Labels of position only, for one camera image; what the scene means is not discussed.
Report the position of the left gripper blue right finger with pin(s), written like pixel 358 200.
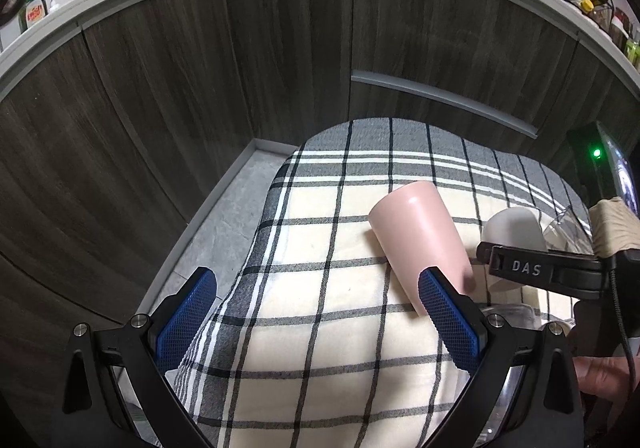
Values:
pixel 476 346

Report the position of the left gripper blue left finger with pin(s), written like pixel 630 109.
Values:
pixel 151 345

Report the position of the white ceramic cup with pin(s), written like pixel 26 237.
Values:
pixel 515 228

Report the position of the pink plastic cup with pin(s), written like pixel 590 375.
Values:
pixel 415 231

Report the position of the right hand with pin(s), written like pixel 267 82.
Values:
pixel 607 378

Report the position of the clear plastic bottle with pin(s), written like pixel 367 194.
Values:
pixel 566 234

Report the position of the checkered table cloth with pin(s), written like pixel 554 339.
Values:
pixel 316 344

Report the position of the green dish soap bottle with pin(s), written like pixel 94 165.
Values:
pixel 32 12

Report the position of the grey drawer handle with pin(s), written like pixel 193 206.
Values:
pixel 365 77

